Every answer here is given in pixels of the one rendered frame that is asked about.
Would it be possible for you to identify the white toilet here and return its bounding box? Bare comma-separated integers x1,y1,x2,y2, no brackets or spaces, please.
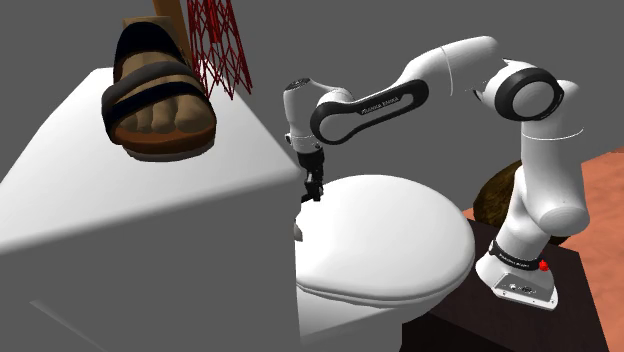
0,67,477,352

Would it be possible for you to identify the brown foot in sandal figure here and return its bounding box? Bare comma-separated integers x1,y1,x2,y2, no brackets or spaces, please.
100,16,218,163

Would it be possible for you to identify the brown round furry object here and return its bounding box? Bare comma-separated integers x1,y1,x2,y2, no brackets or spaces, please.
472,159,573,246

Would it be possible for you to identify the red wire mesh basket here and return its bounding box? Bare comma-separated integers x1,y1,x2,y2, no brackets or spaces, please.
186,0,254,102

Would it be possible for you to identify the dark robot stand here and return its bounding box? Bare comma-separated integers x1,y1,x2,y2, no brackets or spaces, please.
400,218,611,352

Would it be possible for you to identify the brown wooden board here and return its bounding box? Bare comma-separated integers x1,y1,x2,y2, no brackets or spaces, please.
151,0,194,65

